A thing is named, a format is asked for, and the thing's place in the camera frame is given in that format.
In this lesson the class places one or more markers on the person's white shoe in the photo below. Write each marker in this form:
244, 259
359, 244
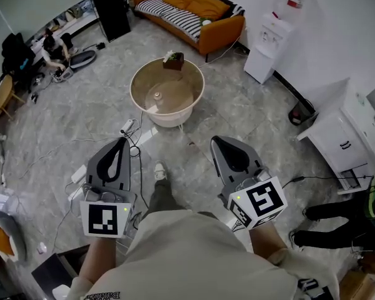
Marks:
160, 169

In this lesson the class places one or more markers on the white power strip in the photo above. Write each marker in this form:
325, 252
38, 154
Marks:
127, 126
78, 173

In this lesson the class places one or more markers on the white water dispenser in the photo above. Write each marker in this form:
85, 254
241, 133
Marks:
264, 52

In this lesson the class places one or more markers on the green and white plush toy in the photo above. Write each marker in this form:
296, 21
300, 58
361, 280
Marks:
206, 22

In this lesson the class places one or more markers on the orange sofa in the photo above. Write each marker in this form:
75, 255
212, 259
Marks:
218, 33

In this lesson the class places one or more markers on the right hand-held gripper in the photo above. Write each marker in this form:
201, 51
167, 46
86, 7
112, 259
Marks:
262, 198

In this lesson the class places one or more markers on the white rounded device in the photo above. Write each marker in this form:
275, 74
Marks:
61, 292

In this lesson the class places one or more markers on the grey open suitcase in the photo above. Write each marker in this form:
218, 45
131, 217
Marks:
81, 59

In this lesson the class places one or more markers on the tall black speaker cabinet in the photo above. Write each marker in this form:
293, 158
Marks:
111, 8

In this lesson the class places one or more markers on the black box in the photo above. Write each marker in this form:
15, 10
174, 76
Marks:
56, 269

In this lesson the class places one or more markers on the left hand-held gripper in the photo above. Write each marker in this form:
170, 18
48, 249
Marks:
103, 219

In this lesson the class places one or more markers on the white cabinet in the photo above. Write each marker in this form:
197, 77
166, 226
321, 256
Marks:
340, 133

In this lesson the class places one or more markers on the black-and-white striped blanket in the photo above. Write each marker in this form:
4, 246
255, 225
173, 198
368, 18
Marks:
175, 14

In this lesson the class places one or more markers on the round beige table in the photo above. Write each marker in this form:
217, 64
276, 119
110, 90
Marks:
150, 80

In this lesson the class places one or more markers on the cardboard box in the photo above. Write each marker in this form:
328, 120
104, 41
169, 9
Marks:
359, 284

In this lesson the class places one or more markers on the small white gadget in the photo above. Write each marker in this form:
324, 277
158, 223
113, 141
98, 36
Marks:
41, 248

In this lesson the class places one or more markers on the black floor bin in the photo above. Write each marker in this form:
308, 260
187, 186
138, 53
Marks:
300, 114

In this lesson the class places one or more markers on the person's beige shirt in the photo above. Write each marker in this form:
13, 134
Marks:
190, 255

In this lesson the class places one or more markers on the person's dark trouser leg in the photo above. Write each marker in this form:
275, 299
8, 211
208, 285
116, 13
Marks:
162, 198

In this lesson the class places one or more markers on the grey chair with orange cushion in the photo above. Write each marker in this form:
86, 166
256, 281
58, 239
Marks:
6, 234

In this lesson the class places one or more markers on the person's left forearm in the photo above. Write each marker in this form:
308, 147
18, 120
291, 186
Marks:
98, 255

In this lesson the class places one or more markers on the long white counter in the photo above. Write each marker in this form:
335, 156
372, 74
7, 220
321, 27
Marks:
75, 25

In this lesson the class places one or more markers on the black power adapter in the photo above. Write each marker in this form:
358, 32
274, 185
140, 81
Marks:
100, 46

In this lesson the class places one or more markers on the wooden chair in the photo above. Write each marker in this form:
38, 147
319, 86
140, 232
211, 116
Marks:
4, 94

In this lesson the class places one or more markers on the small potted plant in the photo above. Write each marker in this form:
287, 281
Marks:
174, 62

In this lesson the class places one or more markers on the person's right forearm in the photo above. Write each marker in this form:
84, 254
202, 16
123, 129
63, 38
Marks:
265, 239

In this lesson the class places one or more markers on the black office chair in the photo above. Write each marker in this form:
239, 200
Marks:
17, 58

